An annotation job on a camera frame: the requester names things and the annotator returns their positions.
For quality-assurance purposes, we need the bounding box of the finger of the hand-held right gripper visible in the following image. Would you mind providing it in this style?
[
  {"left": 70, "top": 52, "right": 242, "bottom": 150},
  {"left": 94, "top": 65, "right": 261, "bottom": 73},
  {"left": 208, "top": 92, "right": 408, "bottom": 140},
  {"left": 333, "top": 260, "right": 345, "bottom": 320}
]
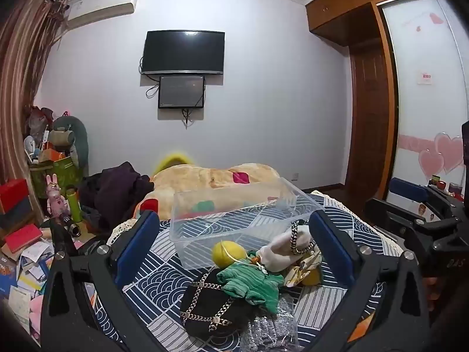
[
  {"left": 389, "top": 177, "right": 458, "bottom": 214},
  {"left": 364, "top": 198, "right": 440, "bottom": 262}
]

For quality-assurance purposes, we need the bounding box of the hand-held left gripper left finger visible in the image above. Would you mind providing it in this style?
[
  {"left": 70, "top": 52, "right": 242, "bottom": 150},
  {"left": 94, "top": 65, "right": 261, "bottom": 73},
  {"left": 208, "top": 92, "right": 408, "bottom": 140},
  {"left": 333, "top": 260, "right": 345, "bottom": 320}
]
[{"left": 40, "top": 209, "right": 164, "bottom": 352}]

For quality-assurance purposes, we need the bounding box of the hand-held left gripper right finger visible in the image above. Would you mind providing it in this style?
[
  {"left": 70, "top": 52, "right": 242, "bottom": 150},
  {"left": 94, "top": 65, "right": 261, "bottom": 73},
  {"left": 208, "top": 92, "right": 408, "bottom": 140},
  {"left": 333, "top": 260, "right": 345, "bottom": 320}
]
[{"left": 303, "top": 210, "right": 431, "bottom": 352}]

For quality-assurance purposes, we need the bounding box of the white plush toy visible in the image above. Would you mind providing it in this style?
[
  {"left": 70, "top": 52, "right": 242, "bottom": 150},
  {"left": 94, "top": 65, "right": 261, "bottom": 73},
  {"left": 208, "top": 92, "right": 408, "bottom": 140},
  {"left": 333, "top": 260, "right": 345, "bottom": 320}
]
[{"left": 256, "top": 224, "right": 318, "bottom": 273}]

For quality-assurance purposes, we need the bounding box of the green knitted plush toy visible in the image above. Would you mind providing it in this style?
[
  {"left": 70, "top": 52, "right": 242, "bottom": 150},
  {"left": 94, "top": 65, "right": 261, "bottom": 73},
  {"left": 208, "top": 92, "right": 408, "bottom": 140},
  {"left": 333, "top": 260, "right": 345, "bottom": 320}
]
[{"left": 216, "top": 251, "right": 285, "bottom": 314}]

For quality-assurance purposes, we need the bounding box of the yellow plush ball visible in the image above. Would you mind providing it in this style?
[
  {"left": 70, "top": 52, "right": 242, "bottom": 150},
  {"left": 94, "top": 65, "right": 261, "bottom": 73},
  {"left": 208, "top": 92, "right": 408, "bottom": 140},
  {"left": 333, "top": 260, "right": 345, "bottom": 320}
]
[{"left": 212, "top": 240, "right": 248, "bottom": 268}]

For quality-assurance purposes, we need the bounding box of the black bag with chain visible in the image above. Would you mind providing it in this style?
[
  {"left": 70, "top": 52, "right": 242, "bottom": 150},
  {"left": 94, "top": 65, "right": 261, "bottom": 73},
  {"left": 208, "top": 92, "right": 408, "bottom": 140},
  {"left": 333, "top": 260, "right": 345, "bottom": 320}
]
[{"left": 179, "top": 271, "right": 258, "bottom": 341}]

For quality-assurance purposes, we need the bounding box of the clear plastic storage box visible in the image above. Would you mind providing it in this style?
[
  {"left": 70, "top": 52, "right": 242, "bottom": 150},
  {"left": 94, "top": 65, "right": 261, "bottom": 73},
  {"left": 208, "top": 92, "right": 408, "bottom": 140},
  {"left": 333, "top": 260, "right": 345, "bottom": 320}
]
[{"left": 169, "top": 177, "right": 326, "bottom": 270}]

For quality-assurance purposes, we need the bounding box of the person's right hand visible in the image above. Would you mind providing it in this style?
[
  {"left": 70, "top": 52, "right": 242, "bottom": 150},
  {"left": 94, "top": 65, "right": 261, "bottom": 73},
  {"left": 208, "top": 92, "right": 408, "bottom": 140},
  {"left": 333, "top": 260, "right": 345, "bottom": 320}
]
[{"left": 421, "top": 276, "right": 439, "bottom": 312}]

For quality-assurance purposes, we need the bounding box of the blue patterned blanket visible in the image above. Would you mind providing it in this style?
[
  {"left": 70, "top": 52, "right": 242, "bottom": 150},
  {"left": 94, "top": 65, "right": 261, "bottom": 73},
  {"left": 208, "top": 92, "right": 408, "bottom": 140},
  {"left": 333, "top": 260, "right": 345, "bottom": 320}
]
[{"left": 93, "top": 190, "right": 397, "bottom": 352}]

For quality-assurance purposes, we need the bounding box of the gold white patterned pouch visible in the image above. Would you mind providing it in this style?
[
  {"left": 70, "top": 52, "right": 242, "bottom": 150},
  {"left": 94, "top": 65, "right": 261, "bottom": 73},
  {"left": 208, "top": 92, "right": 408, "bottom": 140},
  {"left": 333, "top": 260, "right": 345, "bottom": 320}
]
[{"left": 284, "top": 255, "right": 323, "bottom": 287}]

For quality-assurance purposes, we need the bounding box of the dark purple clothes pile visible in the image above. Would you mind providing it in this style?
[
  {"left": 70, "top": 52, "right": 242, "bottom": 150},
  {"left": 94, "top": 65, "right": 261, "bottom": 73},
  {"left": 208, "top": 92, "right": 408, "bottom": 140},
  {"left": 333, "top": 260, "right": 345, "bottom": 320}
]
[{"left": 79, "top": 161, "right": 154, "bottom": 234}]

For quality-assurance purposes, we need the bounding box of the green cardboard tube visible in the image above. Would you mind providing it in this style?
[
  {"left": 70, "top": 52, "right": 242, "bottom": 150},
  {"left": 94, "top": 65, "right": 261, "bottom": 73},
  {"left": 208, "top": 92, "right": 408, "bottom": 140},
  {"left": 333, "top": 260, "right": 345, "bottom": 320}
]
[{"left": 66, "top": 187, "right": 84, "bottom": 223}]

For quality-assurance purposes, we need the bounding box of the white heart-print sliding door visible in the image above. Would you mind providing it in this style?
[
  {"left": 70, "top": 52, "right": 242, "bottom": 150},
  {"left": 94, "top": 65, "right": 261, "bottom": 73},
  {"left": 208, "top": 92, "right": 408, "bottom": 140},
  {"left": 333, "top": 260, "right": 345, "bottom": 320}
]
[{"left": 377, "top": 0, "right": 469, "bottom": 208}]

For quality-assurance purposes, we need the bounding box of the brown wooden door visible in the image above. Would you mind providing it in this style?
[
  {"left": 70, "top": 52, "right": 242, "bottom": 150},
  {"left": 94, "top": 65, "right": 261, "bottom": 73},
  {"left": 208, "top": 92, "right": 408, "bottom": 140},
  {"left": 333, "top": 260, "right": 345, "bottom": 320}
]
[{"left": 345, "top": 42, "right": 395, "bottom": 192}]

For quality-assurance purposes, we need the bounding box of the orange cloth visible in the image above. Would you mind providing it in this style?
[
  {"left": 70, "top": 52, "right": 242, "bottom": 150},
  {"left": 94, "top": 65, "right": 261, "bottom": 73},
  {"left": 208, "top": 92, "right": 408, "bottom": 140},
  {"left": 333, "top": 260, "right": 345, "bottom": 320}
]
[{"left": 346, "top": 311, "right": 376, "bottom": 342}]

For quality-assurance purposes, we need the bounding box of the yellow plush cushion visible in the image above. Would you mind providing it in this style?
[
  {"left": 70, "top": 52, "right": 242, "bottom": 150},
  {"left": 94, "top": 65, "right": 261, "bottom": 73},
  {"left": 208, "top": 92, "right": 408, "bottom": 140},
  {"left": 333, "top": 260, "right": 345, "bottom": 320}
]
[{"left": 153, "top": 153, "right": 195, "bottom": 175}]

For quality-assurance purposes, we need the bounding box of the pink rabbit figure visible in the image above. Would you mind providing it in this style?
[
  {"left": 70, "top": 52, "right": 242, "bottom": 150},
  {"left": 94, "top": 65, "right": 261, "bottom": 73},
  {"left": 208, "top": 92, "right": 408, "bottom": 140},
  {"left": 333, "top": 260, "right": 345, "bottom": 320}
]
[{"left": 45, "top": 174, "right": 70, "bottom": 216}]

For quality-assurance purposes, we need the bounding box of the clear plastic wrapper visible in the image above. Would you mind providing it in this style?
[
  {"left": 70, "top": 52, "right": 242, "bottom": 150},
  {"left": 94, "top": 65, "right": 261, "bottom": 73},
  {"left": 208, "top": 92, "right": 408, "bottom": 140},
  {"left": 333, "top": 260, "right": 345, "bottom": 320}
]
[{"left": 240, "top": 295, "right": 300, "bottom": 352}]

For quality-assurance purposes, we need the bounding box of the green gift box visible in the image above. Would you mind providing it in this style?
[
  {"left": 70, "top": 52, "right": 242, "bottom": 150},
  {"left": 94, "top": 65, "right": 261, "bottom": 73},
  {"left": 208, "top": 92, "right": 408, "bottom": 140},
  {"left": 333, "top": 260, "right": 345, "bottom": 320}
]
[{"left": 30, "top": 155, "right": 83, "bottom": 199}]

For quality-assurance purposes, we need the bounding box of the red book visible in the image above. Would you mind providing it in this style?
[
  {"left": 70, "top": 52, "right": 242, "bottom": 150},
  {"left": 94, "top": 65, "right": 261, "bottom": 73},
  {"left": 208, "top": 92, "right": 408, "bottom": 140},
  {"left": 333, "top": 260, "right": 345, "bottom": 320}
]
[{"left": 4, "top": 224, "right": 43, "bottom": 254}]

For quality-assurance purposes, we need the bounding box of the pile of papers and books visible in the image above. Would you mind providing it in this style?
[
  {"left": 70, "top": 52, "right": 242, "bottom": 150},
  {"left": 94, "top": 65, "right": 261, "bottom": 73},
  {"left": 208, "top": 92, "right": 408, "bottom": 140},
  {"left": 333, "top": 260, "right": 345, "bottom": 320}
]
[{"left": 0, "top": 238, "right": 56, "bottom": 338}]

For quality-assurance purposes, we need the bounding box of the green dinosaur plush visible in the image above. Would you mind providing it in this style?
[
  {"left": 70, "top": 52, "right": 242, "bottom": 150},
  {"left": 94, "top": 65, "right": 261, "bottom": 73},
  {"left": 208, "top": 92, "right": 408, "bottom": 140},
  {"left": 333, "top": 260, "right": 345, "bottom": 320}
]
[{"left": 51, "top": 115, "right": 89, "bottom": 177}]

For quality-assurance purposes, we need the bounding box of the dark grey box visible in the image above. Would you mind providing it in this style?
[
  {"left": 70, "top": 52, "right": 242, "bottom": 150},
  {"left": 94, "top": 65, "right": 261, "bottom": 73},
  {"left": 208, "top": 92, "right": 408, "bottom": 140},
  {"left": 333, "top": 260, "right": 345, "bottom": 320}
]
[{"left": 0, "top": 199, "right": 36, "bottom": 232}]

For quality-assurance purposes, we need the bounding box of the red box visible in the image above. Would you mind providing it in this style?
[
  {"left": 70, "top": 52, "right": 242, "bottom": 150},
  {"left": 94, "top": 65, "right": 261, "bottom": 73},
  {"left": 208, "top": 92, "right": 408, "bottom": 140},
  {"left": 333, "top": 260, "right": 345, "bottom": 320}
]
[{"left": 0, "top": 179, "right": 30, "bottom": 214}]

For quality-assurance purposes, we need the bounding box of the small white fan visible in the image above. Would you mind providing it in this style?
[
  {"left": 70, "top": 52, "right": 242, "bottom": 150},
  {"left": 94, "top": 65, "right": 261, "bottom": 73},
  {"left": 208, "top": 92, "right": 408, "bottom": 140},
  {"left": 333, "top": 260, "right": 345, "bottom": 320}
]
[{"left": 23, "top": 136, "right": 42, "bottom": 163}]

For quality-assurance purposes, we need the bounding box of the pile of dark bags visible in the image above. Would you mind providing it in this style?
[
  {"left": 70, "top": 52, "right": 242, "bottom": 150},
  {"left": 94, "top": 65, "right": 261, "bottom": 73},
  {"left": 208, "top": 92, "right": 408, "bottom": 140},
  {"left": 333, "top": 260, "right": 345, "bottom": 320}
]
[{"left": 25, "top": 105, "right": 55, "bottom": 148}]

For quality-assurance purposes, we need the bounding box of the brown wooden overhead cabinet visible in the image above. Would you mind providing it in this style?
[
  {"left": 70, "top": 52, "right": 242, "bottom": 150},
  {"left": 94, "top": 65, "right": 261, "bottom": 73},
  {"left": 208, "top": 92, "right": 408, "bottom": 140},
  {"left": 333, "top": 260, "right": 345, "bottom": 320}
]
[{"left": 305, "top": 0, "right": 440, "bottom": 46}]

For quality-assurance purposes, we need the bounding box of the brown striped curtain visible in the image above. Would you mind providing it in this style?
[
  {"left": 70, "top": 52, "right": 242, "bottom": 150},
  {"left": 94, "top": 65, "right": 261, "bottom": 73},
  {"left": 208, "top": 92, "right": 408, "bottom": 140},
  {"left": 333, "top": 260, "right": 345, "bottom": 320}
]
[{"left": 0, "top": 0, "right": 70, "bottom": 195}]

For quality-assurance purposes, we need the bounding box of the white air conditioner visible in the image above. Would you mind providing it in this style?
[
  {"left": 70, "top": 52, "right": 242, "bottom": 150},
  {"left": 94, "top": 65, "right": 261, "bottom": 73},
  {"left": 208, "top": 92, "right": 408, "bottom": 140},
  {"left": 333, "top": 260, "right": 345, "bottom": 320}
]
[{"left": 66, "top": 3, "right": 135, "bottom": 29}]

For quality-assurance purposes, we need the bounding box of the black white braided cord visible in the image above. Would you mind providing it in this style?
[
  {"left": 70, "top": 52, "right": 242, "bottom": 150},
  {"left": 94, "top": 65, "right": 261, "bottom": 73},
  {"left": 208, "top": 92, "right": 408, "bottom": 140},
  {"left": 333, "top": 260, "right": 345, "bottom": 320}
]
[{"left": 291, "top": 220, "right": 316, "bottom": 255}]

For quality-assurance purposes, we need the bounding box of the black camera lens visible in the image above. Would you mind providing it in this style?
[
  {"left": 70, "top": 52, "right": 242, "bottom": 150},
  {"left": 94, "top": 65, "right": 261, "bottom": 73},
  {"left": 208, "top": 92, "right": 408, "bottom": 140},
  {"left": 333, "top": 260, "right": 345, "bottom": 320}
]
[{"left": 62, "top": 216, "right": 83, "bottom": 238}]

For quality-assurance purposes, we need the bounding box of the black television cable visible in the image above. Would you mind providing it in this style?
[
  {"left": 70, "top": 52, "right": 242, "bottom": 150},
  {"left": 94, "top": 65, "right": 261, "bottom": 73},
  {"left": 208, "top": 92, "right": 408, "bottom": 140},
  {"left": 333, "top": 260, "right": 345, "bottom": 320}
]
[{"left": 138, "top": 57, "right": 160, "bottom": 99}]

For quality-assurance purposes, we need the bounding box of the small black wall monitor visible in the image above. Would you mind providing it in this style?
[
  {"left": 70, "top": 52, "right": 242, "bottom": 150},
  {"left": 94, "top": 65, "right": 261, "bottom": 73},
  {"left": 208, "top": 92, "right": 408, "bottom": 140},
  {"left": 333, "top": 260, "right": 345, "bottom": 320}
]
[{"left": 158, "top": 75, "right": 205, "bottom": 109}]

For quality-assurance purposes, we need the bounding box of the black wall television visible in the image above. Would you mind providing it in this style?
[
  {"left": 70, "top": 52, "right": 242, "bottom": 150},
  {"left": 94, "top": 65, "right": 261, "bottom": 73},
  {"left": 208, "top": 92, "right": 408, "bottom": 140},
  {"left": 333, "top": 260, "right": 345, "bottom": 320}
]
[{"left": 141, "top": 30, "right": 225, "bottom": 75}]

